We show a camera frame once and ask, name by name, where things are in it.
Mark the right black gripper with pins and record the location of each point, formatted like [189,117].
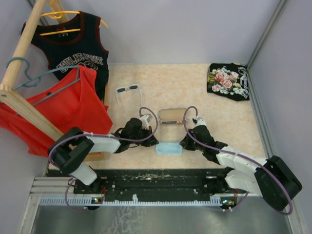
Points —
[185,143]

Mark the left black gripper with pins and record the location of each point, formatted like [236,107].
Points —
[150,141]

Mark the light blue cleaning cloth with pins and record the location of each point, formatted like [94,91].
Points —
[169,149]

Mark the newspaper print glasses case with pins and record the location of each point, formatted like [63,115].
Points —
[172,116]

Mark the white frame sunglasses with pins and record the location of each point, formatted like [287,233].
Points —
[124,89]

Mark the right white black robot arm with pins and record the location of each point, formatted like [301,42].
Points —
[269,178]

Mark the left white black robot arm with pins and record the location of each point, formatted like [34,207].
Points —
[69,152]

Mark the red tank top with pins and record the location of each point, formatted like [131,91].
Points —
[72,102]

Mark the black floral folded shirt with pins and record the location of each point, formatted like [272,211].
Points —
[228,80]

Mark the navy basketball tank top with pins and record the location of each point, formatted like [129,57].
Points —
[75,42]

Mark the blue grey clothes hanger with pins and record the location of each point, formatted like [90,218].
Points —
[35,81]

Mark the yellow clothes hanger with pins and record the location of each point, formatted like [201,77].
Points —
[63,22]

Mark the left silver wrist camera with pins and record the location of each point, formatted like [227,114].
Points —
[145,119]

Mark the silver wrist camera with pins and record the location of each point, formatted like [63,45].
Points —
[199,121]
[145,119]

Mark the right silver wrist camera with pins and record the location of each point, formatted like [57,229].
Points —
[199,121]

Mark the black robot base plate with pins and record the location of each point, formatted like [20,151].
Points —
[157,185]

